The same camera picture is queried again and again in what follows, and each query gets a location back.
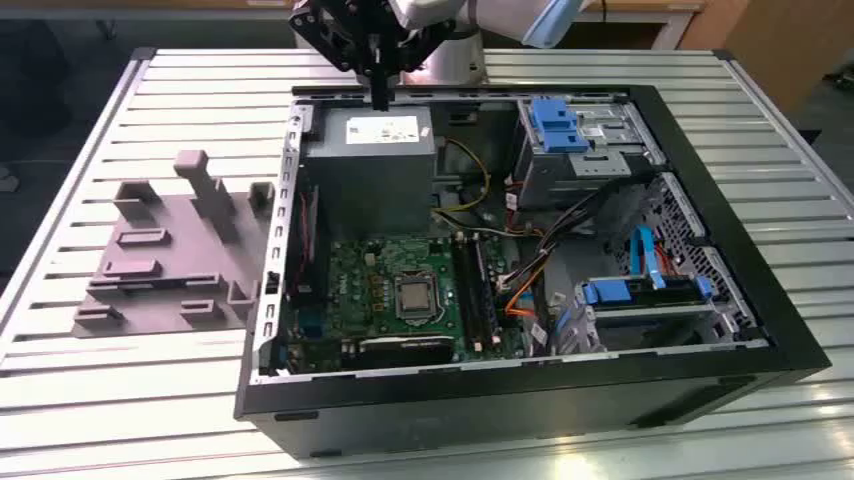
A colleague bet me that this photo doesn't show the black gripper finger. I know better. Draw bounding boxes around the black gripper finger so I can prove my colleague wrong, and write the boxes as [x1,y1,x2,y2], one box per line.
[287,0,382,112]
[380,28,446,112]

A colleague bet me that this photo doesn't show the dark RAM stick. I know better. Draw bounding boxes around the dark RAM stick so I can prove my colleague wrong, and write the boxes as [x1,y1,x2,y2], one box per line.
[89,278,223,292]

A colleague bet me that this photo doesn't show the black RAM slot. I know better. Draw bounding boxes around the black RAM slot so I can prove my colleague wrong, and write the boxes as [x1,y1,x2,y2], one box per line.
[452,233,486,352]

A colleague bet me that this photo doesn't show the blue plastic drive latch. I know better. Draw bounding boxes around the blue plastic drive latch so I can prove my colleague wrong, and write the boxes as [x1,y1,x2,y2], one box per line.
[532,98,593,155]

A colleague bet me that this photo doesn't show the grey power supply unit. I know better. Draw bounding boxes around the grey power supply unit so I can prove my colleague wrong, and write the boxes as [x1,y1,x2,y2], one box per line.
[303,107,440,239]

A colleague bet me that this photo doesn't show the metal drive cage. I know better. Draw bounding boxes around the metal drive cage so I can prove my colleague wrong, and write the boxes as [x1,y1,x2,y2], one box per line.
[517,94,666,211]

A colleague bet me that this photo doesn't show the wooden desk white legs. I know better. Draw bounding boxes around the wooden desk white legs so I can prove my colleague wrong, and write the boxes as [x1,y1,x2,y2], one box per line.
[226,0,709,51]

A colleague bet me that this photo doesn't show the green motherboard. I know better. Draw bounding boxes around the green motherboard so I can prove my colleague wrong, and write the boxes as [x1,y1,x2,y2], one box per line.
[286,232,529,374]

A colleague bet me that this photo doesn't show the metal socket cover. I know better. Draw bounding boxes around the metal socket cover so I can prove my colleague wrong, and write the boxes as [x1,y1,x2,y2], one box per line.
[392,270,442,325]

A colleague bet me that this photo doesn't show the grey purple parts rack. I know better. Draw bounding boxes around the grey purple parts rack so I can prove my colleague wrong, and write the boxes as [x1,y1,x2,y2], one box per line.
[70,148,279,341]

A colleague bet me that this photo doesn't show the silver CPU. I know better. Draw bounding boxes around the silver CPU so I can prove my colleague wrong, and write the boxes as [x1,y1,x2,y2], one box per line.
[400,285,436,312]

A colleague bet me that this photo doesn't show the wooden cabinet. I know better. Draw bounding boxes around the wooden cabinet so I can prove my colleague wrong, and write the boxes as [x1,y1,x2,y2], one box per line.
[677,0,854,119]

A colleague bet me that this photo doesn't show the hard disk in blue carrier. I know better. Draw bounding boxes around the hard disk in blue carrier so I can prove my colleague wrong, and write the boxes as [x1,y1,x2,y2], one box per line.
[577,277,714,311]

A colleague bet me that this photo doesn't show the black graphics card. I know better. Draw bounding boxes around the black graphics card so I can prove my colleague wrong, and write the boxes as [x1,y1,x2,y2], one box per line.
[340,334,457,372]

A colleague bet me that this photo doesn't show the black open PC case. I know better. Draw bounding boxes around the black open PC case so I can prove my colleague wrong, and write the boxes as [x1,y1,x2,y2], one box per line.
[231,83,833,459]

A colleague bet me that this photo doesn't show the yellow wire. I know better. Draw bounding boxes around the yellow wire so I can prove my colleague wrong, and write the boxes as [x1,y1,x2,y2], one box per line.
[432,138,493,217]

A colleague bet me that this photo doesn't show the red wire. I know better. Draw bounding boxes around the red wire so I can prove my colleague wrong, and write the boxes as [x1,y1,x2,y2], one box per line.
[298,192,317,266]

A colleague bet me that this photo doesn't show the black cable bundle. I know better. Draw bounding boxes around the black cable bundle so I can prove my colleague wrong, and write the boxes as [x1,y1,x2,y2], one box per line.
[497,172,662,294]

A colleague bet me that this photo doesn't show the blue flat data cable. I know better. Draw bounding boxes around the blue flat data cable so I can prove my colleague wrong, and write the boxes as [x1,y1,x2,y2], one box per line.
[629,225,670,292]

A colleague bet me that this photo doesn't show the orange wire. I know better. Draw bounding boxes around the orange wire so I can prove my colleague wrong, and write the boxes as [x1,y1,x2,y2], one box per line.
[504,287,540,319]

